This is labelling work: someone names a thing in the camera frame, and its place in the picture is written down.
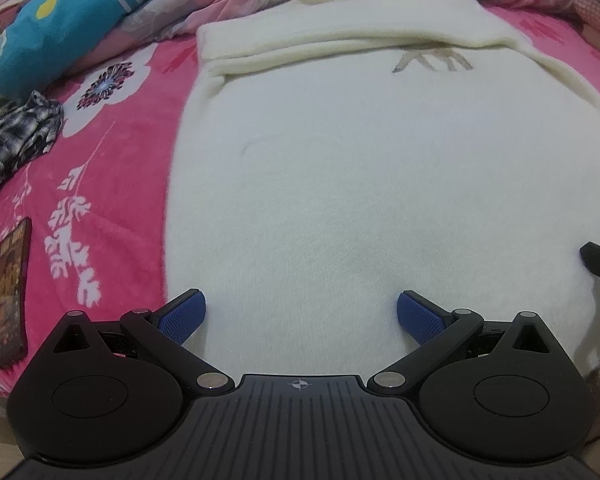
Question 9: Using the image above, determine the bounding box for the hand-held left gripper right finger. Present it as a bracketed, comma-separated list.
[367, 289, 554, 395]

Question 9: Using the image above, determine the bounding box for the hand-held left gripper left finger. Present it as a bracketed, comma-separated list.
[50, 288, 233, 395]

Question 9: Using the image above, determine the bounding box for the white fuzzy sweater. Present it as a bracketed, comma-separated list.
[162, 0, 600, 376]

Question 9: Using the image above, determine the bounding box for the pink floral bed sheet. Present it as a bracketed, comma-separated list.
[0, 2, 600, 396]

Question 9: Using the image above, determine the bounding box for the smartphone with patterned case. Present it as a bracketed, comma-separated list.
[0, 217, 33, 370]

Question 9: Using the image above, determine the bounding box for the black white plaid cloth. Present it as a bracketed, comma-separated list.
[0, 91, 65, 211]

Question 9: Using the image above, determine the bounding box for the blue striped pillow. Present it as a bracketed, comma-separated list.
[0, 0, 160, 98]

